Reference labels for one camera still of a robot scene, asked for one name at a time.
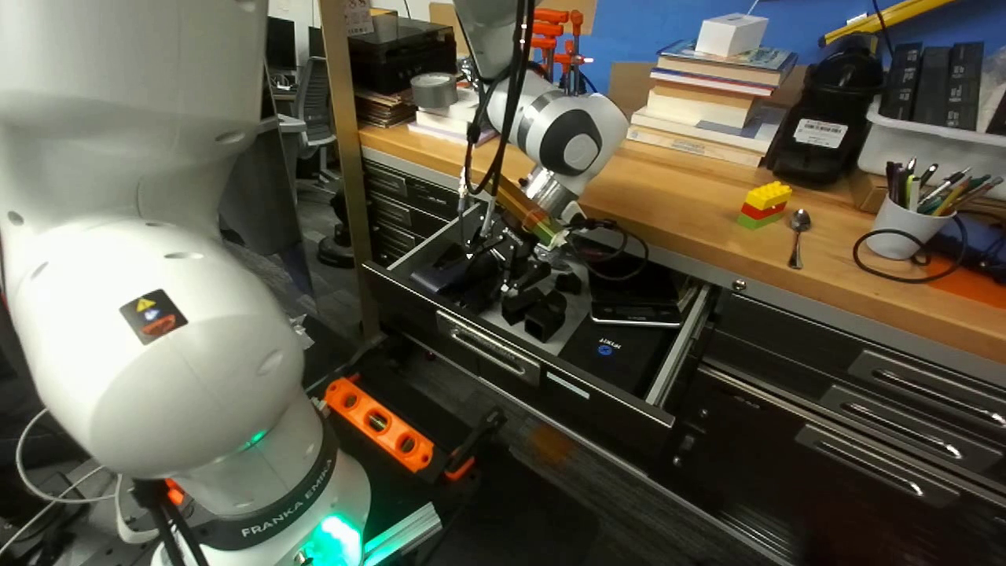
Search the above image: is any grey duct tape roll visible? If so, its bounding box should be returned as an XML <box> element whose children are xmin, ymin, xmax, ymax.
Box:
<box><xmin>413</xmin><ymin>72</ymin><xmax>457</xmax><ymax>110</ymax></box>

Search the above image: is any black label printer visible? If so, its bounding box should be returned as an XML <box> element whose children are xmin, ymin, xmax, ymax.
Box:
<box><xmin>763</xmin><ymin>43</ymin><xmax>884</xmax><ymax>185</ymax></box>

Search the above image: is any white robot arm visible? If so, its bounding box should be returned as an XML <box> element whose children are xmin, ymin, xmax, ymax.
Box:
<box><xmin>0</xmin><ymin>0</ymin><xmax>370</xmax><ymax>566</ymax></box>

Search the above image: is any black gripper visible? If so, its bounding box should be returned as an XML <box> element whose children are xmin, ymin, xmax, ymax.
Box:
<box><xmin>482</xmin><ymin>215</ymin><xmax>568</xmax><ymax>275</ymax></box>

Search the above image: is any black angled part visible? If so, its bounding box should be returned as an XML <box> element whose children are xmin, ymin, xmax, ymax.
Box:
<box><xmin>499</xmin><ymin>290</ymin><xmax>542</xmax><ymax>322</ymax></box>

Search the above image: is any white small box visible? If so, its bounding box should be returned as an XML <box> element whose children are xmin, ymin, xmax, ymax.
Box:
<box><xmin>694</xmin><ymin>13</ymin><xmax>767</xmax><ymax>56</ymax></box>

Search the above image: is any small black clip part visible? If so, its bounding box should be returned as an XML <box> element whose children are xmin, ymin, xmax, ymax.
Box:
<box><xmin>552</xmin><ymin>273</ymin><xmax>585</xmax><ymax>294</ymax></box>

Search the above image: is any orange handled tool set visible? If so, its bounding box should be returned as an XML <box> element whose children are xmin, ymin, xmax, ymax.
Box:
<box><xmin>530</xmin><ymin>9</ymin><xmax>585</xmax><ymax>78</ymax></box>

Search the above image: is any black cable loop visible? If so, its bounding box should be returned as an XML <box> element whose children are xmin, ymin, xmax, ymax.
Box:
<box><xmin>849</xmin><ymin>213</ymin><xmax>972</xmax><ymax>287</ymax></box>

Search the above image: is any gold wrist camera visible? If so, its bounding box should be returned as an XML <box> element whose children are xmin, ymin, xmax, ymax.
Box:
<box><xmin>496</xmin><ymin>178</ymin><xmax>563</xmax><ymax>245</ymax></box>

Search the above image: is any metal drawer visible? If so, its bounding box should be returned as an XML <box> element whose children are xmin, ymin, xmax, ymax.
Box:
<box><xmin>363</xmin><ymin>206</ymin><xmax>710</xmax><ymax>458</ymax></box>

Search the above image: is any black box blue logo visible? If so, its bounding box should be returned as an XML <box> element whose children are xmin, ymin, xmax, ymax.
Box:
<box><xmin>558</xmin><ymin>321</ymin><xmax>674</xmax><ymax>397</ymax></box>

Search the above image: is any white pen cup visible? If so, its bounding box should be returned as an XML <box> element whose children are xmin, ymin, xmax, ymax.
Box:
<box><xmin>863</xmin><ymin>198</ymin><xmax>946</xmax><ymax>259</ymax></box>

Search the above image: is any black tablet in drawer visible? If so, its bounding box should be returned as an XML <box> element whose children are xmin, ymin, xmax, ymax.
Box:
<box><xmin>586</xmin><ymin>258</ymin><xmax>681</xmax><ymax>328</ymax></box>

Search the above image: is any black device box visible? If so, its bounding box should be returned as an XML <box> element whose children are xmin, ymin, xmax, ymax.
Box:
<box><xmin>348</xmin><ymin>19</ymin><xmax>457</xmax><ymax>93</ymax></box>

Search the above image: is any yellow ruler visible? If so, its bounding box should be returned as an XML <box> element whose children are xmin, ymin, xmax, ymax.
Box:
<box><xmin>818</xmin><ymin>0</ymin><xmax>952</xmax><ymax>46</ymax></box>

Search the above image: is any colourful toy brick stack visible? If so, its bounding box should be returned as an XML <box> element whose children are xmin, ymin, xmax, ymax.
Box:
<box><xmin>737</xmin><ymin>178</ymin><xmax>792</xmax><ymax>230</ymax></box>

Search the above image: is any orange spirit level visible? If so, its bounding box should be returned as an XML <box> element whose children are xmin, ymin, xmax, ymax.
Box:
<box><xmin>323</xmin><ymin>376</ymin><xmax>435</xmax><ymax>474</ymax></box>

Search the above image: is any black cube block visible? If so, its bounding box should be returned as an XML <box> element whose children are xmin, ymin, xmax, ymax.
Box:
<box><xmin>526</xmin><ymin>292</ymin><xmax>564</xmax><ymax>338</ymax></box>

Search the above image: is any dark blue flashlight case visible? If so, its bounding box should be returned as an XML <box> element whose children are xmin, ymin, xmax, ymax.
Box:
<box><xmin>413</xmin><ymin>253</ymin><xmax>494</xmax><ymax>294</ymax></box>

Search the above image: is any white plastic bin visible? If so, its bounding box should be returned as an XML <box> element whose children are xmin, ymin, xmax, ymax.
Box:
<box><xmin>857</xmin><ymin>39</ymin><xmax>1006</xmax><ymax>177</ymax></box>

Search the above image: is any stack of books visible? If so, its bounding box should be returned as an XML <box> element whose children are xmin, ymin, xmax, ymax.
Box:
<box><xmin>624</xmin><ymin>46</ymin><xmax>796</xmax><ymax>165</ymax></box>

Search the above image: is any metal spoon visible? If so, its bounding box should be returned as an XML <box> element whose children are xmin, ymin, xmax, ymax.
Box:
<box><xmin>788</xmin><ymin>206</ymin><xmax>815</xmax><ymax>271</ymax></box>

